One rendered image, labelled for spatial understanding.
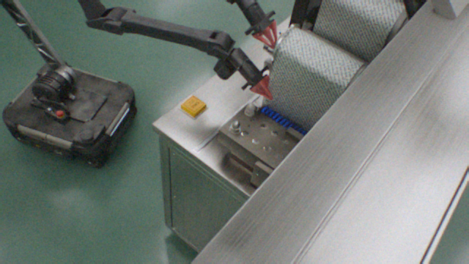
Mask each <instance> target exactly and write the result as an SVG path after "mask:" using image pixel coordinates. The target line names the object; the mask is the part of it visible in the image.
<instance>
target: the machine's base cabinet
mask: <svg viewBox="0 0 469 264"><path fill-rule="evenodd" d="M159 147H160V168H161V180H162V190H163V212H164V223H165V225H166V226H167V227H169V228H170V229H171V230H173V231H174V233H175V234H176V235H178V236H179V237H180V238H181V239H183V240H184V242H186V243H187V244H188V245H190V246H191V247H193V248H194V249H195V250H196V251H197V252H198V253H200V252H201V250H203V248H204V247H205V246H206V245H207V244H208V243H209V242H210V241H211V240H212V239H213V238H214V237H215V236H216V235H217V234H218V231H219V230H220V229H221V228H222V227H223V226H224V225H225V223H227V222H228V220H230V219H231V218H232V217H233V215H235V214H236V212H237V211H238V210H239V208H240V207H241V206H242V205H243V204H244V203H245V202H246V200H244V199H243V198H242V197H241V196H239V195H238V194H236V193H235V191H233V190H232V189H231V188H229V187H228V186H226V185H225V184H223V183H222V182H221V181H220V180H218V179H217V178H216V177H214V176H213V175H211V174H210V173H208V172H207V170H205V169H204V168H202V167H201V166H200V165H198V164H197V163H196V162H195V161H193V160H192V159H190V158H189V157H187V156H186V155H185V154H183V153H182V152H180V151H179V150H178V149H177V148H176V147H175V146H174V145H173V144H171V143H170V142H168V141H167V140H165V139H164V138H162V137H161V136H159Z"/></svg>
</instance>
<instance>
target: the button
mask: <svg viewBox="0 0 469 264"><path fill-rule="evenodd" d="M181 109H182V110H183V111H185V112H186V113H189V114H190V115H191V116H192V117H196V116H197V115H198V114H200V113H201V112H202V111H204V110H205V109H206V103H205V102H203V101H202V100H200V99H198V98H197V97H196V96H194V95H192V96H191V97H190V98H189V99H187V100H185V101H184V102H183V103H181Z"/></svg>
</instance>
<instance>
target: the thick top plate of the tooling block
mask: <svg viewBox="0 0 469 264"><path fill-rule="evenodd" d="M246 106H247V104H246V105H245V107H244V108H243V109H241V110H240V111H239V112H238V113H237V114H236V115H235V116H233V118H231V119H230V120H229V121H228V122H226V123H225V124H224V125H223V126H222V127H221V129H219V132H218V141H219V142H220V143H221V144H223V145H225V146H226V147H228V148H229V150H231V151H233V152H234V153H236V154H237V155H239V156H240V157H241V158H243V159H244V160H245V161H247V162H249V164H251V165H252V166H255V163H256V162H257V161H258V160H260V161H261V162H262V163H264V164H265V165H267V166H269V167H270V168H271V169H272V170H274V169H275V168H276V167H277V166H278V165H279V164H280V163H281V162H282V161H283V160H284V159H285V158H286V157H287V156H288V154H289V153H290V152H291V151H292V150H293V148H294V147H295V146H296V145H297V144H298V143H299V142H297V141H295V140H294V139H292V138H290V137H289V136H288V135H286V134H285V133H286V131H287V129H286V128H285V127H284V126H283V125H281V124H280V123H278V122H276V121H274V120H272V119H271V118H269V117H268V116H267V115H265V114H263V113H262V112H260V111H259V110H258V111H255V112H256V114H255V115H254V116H252V117H248V116H246V115H245V113H244V111H245V109H246ZM234 120H238V121H239V122H240V133H239V134H236V135H235V134H232V133H230V132H229V127H230V126H231V123H232V122H233V121H234Z"/></svg>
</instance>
